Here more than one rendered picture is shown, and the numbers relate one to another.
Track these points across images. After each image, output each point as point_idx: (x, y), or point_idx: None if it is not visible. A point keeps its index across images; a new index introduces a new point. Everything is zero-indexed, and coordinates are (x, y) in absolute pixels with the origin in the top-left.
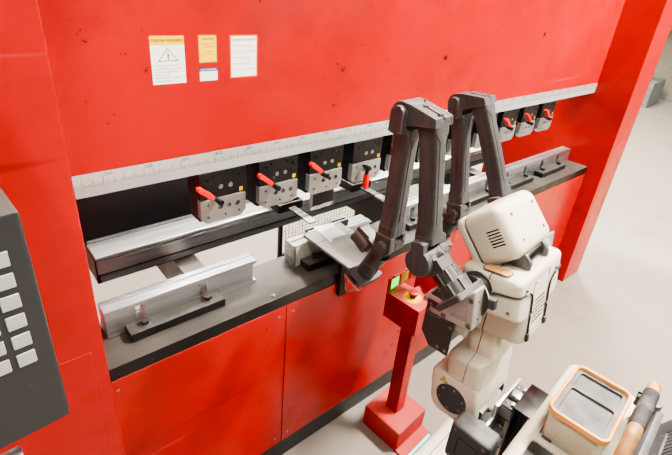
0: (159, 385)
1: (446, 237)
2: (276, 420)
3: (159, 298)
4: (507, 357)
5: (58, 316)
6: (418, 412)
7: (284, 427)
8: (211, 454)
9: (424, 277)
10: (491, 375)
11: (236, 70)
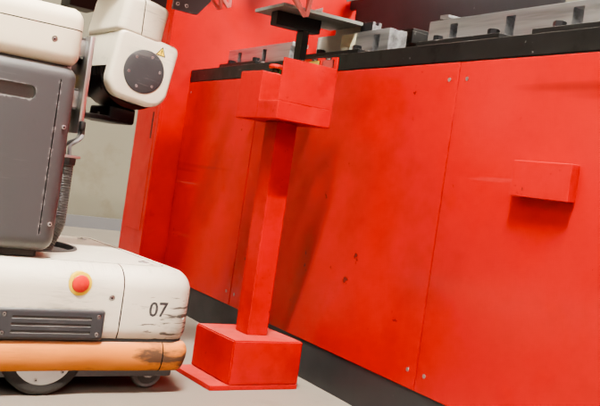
0: (200, 106)
1: None
2: (231, 256)
3: (246, 52)
4: (114, 17)
5: None
6: (230, 336)
7: (233, 282)
8: (198, 236)
9: (321, 77)
10: (97, 22)
11: None
